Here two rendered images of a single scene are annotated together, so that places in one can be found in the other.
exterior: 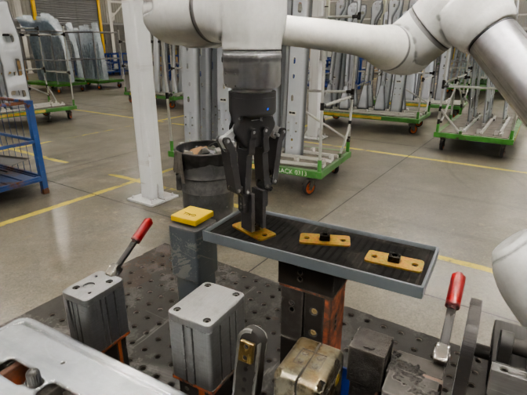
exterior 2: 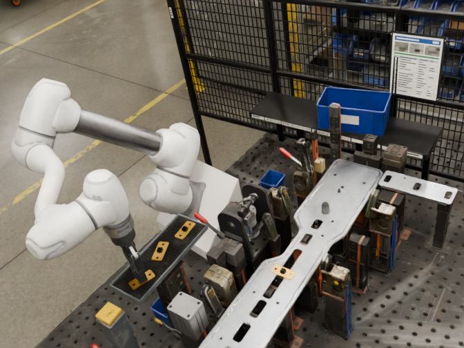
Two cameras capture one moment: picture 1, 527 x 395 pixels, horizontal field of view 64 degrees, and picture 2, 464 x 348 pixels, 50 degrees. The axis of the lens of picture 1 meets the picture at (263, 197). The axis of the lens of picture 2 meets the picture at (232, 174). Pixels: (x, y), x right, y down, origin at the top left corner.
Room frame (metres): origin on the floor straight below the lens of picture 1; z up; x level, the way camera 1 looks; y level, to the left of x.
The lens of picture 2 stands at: (0.11, 1.02, 2.42)
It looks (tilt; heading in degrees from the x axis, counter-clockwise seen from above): 39 degrees down; 282
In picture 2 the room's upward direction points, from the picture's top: 11 degrees counter-clockwise
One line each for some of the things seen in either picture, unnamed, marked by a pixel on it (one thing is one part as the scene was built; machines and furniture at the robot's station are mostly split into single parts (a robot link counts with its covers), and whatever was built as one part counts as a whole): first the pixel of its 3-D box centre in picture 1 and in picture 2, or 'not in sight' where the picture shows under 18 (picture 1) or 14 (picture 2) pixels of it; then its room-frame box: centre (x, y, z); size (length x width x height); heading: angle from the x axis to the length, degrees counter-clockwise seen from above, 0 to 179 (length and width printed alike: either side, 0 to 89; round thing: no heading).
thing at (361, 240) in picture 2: not in sight; (359, 264); (-0.05, -0.27, 0.84); 0.11 x 0.08 x 0.29; 150
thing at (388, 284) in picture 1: (315, 243); (161, 255); (0.64, -0.09, 1.16); 0.37 x 0.14 x 0.02; 60
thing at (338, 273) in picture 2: not in sight; (336, 300); (0.05, -0.09, 0.87); 0.12 x 0.09 x 0.35; 150
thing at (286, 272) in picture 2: not in sight; (282, 271); (0.23, -0.12, 1.01); 0.08 x 0.04 x 0.01; 150
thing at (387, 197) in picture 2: not in sight; (389, 221); (-0.20, -0.50, 0.84); 0.11 x 0.10 x 0.28; 150
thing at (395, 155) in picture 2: not in sight; (393, 181); (-0.24, -0.70, 0.88); 0.08 x 0.08 x 0.36; 60
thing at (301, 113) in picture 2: not in sight; (339, 121); (-0.04, -1.00, 1.02); 0.90 x 0.22 x 0.03; 150
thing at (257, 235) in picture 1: (253, 227); (141, 278); (0.68, 0.02, 1.17); 0.08 x 0.04 x 0.01; 40
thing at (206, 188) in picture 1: (207, 190); not in sight; (3.17, 0.44, 0.36); 0.54 x 0.50 x 0.73; 146
